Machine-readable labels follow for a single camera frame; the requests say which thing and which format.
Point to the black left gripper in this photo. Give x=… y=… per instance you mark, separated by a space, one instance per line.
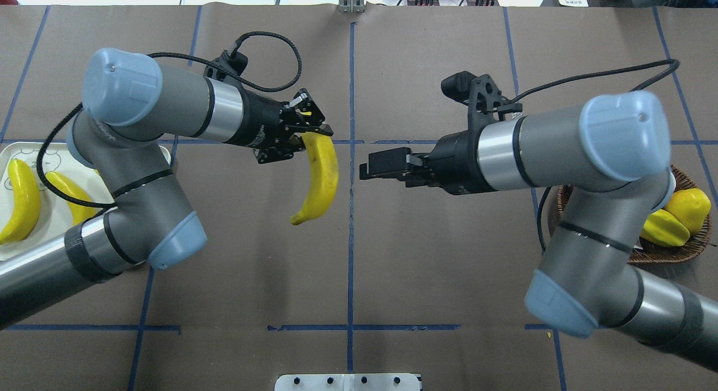
x=260 y=123

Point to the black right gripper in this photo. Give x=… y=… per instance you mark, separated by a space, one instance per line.
x=457 y=160

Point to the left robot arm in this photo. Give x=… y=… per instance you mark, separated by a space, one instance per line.
x=129 y=100

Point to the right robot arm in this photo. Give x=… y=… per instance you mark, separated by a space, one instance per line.
x=615 y=151

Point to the brown wicker basket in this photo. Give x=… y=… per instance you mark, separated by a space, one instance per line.
x=644 y=253

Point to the white bear print tray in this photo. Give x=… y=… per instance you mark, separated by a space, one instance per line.
x=55 y=216

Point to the yellow mango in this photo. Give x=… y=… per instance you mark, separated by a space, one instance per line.
x=679 y=220

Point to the aluminium frame post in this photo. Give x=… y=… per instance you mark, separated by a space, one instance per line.
x=351 y=6

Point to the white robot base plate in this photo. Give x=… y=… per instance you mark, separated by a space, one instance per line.
x=350 y=381

